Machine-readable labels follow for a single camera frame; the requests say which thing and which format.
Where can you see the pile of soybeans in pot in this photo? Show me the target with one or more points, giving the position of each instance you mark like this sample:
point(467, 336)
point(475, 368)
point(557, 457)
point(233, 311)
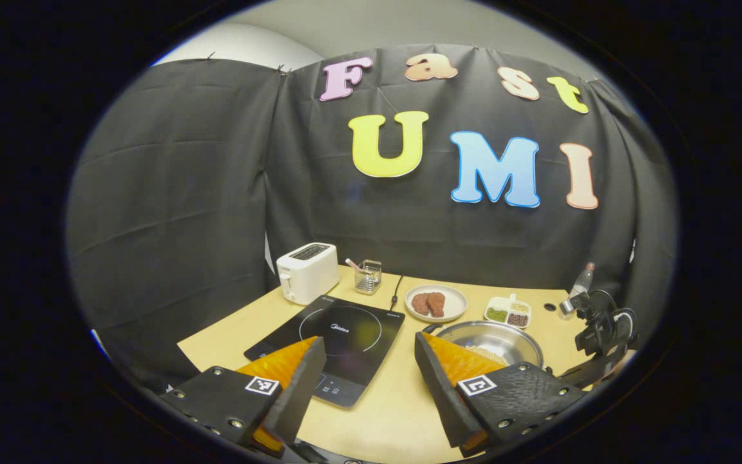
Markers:
point(487, 353)

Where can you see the white toaster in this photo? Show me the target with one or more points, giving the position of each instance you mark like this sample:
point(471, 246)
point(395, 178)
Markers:
point(310, 274)

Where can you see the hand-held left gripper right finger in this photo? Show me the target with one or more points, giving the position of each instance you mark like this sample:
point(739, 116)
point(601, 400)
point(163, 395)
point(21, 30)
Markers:
point(438, 393)

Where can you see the small pile of soybeans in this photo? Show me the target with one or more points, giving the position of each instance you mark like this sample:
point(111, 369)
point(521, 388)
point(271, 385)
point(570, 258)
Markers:
point(520, 307)

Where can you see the pile of red beans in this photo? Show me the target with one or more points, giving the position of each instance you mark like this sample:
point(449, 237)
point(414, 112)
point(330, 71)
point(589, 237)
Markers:
point(518, 320)

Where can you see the white round plate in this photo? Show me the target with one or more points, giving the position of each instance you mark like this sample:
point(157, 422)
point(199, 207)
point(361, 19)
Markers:
point(455, 303)

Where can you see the pink striped straw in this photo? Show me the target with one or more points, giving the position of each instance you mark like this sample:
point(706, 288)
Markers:
point(352, 263)

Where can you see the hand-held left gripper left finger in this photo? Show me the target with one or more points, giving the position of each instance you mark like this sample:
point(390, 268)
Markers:
point(297, 393)

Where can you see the black induction cooktop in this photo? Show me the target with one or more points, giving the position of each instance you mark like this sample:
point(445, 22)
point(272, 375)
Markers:
point(345, 335)

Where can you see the pile of green mung beans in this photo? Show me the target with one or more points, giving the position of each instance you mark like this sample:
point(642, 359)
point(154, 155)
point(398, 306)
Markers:
point(496, 315)

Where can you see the plastic water bottle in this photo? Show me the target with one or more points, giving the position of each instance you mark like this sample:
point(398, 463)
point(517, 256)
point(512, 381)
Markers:
point(582, 278)

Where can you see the white divided dish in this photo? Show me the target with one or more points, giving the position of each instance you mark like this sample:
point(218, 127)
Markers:
point(496, 301)

